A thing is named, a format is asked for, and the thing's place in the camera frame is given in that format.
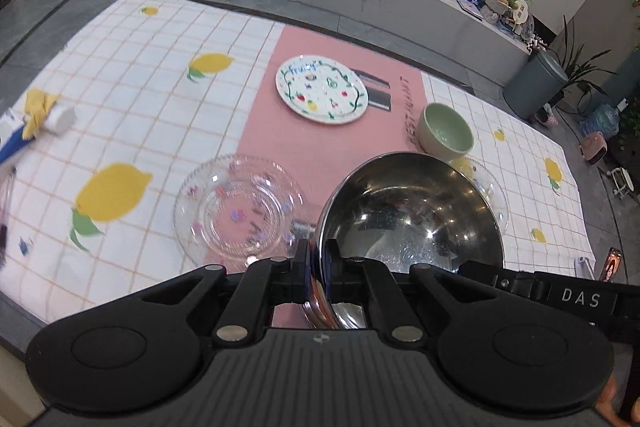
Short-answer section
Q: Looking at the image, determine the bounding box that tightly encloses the grey trash can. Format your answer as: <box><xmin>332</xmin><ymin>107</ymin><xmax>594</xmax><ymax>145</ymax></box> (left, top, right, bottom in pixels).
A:
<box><xmin>502</xmin><ymin>49</ymin><xmax>571</xmax><ymax>123</ymax></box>

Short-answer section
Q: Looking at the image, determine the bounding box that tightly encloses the green potted plant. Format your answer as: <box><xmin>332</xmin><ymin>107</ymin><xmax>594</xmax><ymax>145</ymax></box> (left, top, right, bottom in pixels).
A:
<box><xmin>549</xmin><ymin>16</ymin><xmax>620</xmax><ymax>108</ymax></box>

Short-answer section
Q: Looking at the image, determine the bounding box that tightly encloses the smartphone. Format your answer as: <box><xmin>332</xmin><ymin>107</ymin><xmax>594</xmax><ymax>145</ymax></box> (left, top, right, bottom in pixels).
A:
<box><xmin>605</xmin><ymin>247</ymin><xmax>624</xmax><ymax>283</ymax></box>

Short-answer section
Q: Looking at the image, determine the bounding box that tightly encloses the person's right hand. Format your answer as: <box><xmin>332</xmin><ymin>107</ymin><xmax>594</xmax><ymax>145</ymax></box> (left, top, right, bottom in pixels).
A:
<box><xmin>596</xmin><ymin>379</ymin><xmax>640</xmax><ymax>427</ymax></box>

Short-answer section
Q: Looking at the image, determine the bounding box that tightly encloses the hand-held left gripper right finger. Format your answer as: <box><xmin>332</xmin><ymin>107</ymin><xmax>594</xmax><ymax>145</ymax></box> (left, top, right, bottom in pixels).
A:
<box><xmin>321</xmin><ymin>240</ymin><xmax>502</xmax><ymax>343</ymax></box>

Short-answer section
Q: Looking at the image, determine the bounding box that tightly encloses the pink placemat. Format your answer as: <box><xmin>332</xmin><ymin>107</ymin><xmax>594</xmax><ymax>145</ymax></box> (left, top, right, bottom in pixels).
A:
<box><xmin>200</xmin><ymin>24</ymin><xmax>427</xmax><ymax>329</ymax></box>

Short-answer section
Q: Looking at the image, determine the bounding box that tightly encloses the green ceramic bowl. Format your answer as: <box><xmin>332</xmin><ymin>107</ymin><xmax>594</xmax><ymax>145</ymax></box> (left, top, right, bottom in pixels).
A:
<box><xmin>417</xmin><ymin>103</ymin><xmax>475</xmax><ymax>162</ymax></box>

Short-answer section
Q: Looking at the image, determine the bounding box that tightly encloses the pink heater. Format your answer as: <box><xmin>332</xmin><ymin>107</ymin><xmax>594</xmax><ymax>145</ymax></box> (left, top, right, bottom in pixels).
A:
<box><xmin>579</xmin><ymin>131</ymin><xmax>609</xmax><ymax>166</ymax></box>

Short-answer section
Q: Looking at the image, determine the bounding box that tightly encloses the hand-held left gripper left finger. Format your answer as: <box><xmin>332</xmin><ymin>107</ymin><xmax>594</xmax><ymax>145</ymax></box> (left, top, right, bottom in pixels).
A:
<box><xmin>134</xmin><ymin>240</ymin><xmax>310</xmax><ymax>343</ymax></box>

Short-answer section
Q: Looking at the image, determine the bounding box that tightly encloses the blue and white packet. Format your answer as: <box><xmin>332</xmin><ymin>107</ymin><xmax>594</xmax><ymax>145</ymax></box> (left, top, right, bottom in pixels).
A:
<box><xmin>0</xmin><ymin>111</ymin><xmax>32</xmax><ymax>168</ymax></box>

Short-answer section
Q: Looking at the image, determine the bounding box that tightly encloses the blue water bottle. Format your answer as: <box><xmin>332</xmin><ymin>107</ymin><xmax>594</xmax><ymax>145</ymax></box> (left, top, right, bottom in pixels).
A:
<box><xmin>579</xmin><ymin>103</ymin><xmax>622</xmax><ymax>138</ymax></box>

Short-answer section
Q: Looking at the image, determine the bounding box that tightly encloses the white phone stand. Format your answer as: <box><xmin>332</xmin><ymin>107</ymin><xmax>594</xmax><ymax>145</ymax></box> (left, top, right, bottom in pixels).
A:
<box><xmin>574</xmin><ymin>257</ymin><xmax>597</xmax><ymax>281</ymax></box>

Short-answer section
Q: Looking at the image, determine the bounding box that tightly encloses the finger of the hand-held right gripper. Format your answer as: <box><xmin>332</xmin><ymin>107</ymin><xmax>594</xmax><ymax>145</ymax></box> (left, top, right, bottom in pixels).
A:
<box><xmin>456</xmin><ymin>260</ymin><xmax>502</xmax><ymax>290</ymax></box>

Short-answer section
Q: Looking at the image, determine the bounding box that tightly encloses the stainless steel bowl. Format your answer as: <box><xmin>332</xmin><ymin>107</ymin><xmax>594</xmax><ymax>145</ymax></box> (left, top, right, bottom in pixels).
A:
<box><xmin>302</xmin><ymin>151</ymin><xmax>506</xmax><ymax>329</ymax></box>

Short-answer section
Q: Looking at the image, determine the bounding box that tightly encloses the clear glass plate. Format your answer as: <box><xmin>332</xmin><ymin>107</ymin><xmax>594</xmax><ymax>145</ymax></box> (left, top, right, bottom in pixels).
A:
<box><xmin>449</xmin><ymin>156</ymin><xmax>511</xmax><ymax>239</ymax></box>
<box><xmin>174</xmin><ymin>153</ymin><xmax>306</xmax><ymax>269</ymax></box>

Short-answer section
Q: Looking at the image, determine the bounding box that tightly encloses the white fruit-print plate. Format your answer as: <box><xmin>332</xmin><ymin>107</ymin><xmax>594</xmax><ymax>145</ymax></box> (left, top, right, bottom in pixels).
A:
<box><xmin>275</xmin><ymin>55</ymin><xmax>369</xmax><ymax>126</ymax></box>

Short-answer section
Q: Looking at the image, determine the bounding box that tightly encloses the yellow cloth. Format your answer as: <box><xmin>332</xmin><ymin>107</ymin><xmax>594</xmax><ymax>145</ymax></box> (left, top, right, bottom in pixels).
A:
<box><xmin>21</xmin><ymin>89</ymin><xmax>62</xmax><ymax>141</ymax></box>

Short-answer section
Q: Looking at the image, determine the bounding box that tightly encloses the lemon-print checked tablecloth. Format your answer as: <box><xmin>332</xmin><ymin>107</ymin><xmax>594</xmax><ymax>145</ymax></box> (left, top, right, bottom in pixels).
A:
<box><xmin>0</xmin><ymin>0</ymin><xmax>597</xmax><ymax>324</ymax></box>

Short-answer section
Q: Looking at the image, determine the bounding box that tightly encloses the white stool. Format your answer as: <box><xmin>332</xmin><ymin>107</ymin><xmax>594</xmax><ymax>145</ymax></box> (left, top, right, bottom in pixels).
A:
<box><xmin>606</xmin><ymin>166</ymin><xmax>634</xmax><ymax>201</ymax></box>

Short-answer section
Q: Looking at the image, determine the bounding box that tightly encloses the white roll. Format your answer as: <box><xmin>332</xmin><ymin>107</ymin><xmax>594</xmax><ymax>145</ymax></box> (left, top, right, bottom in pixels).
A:
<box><xmin>46</xmin><ymin>105</ymin><xmax>79</xmax><ymax>138</ymax></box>

